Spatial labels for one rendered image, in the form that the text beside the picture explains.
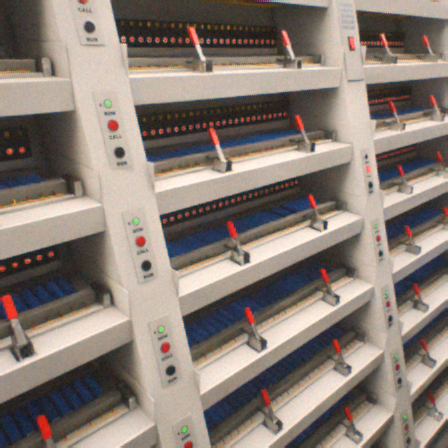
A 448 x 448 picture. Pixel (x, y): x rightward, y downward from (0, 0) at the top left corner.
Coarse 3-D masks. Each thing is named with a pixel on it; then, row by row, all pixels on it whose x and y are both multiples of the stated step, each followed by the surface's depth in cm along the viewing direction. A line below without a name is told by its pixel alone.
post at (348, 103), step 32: (288, 32) 117; (320, 32) 110; (288, 96) 122; (320, 96) 114; (352, 96) 110; (352, 160) 112; (352, 192) 114; (384, 224) 120; (352, 256) 120; (384, 320) 120; (384, 352) 120; (384, 384) 123
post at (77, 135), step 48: (48, 0) 63; (96, 0) 67; (96, 48) 67; (48, 144) 78; (96, 144) 67; (144, 192) 72; (96, 240) 73; (144, 288) 72; (144, 336) 72; (144, 384) 73; (192, 384) 78
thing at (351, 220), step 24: (288, 192) 120; (312, 192) 124; (336, 192) 118; (216, 216) 104; (336, 216) 113; (360, 216) 114; (288, 240) 99; (312, 240) 100; (336, 240) 108; (192, 264) 87; (216, 264) 88; (264, 264) 91; (288, 264) 97; (192, 288) 79; (216, 288) 83; (240, 288) 88
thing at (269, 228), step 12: (324, 204) 114; (288, 216) 106; (300, 216) 107; (264, 228) 99; (276, 228) 102; (288, 228) 103; (228, 240) 93; (240, 240) 95; (252, 240) 97; (192, 252) 87; (204, 252) 88; (216, 252) 90; (180, 264) 85
